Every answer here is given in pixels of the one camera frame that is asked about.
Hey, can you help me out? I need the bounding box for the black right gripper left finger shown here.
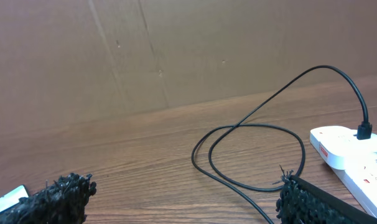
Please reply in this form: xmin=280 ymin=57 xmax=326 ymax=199
xmin=1 ymin=173 xmax=96 ymax=224

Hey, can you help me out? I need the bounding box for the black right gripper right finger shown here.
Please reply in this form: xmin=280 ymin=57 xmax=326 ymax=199
xmin=276 ymin=170 xmax=377 ymax=224

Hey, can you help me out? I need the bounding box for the Samsung Galaxy smartphone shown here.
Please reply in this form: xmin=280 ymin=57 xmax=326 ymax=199
xmin=0 ymin=185 xmax=29 ymax=213

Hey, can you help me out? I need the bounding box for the black charging cable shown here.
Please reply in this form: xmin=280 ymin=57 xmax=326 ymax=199
xmin=190 ymin=65 xmax=373 ymax=224

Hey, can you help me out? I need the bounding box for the white USB charger adapter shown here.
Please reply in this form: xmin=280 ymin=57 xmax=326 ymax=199
xmin=310 ymin=126 xmax=377 ymax=170

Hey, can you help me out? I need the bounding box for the white power strip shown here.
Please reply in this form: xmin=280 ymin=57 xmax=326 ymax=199
xmin=330 ymin=158 xmax=377 ymax=218

